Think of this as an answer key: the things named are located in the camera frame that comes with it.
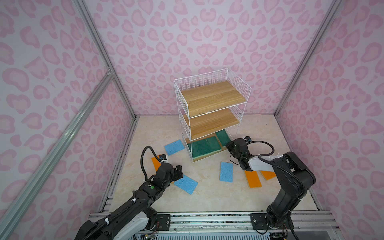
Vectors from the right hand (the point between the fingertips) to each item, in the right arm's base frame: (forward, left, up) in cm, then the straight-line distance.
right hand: (227, 140), depth 96 cm
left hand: (-18, +30, +1) cm, 35 cm away
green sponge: (0, +8, -4) cm, 9 cm away
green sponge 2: (-3, +17, -5) cm, 18 cm away
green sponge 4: (-3, +22, -5) cm, 22 cm away
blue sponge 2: (-26, +24, -6) cm, 36 cm away
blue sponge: (-1, +34, -7) cm, 35 cm away
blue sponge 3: (-18, +1, -7) cm, 19 cm away
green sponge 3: (+4, +1, -3) cm, 5 cm away
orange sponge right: (-22, -13, -7) cm, 27 cm away
